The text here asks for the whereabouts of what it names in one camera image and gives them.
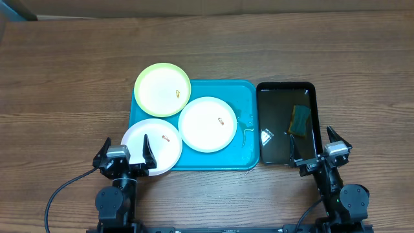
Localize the yellow-green plate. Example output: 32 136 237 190
133 63 191 117

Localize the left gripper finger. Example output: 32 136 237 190
93 137 111 168
142 134 157 169

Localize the white plate with ketchup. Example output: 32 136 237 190
121 118 182 176

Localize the black water tray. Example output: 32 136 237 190
256 82 322 165

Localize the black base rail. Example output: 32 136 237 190
86 223 375 233

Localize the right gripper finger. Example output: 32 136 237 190
289 135 303 168
327 126 353 149

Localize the green yellow sponge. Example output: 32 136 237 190
288 105 311 137

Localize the teal plastic tray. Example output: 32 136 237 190
128 79 261 172

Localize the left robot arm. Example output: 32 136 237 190
93 135 157 233

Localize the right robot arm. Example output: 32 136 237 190
289 126 373 233

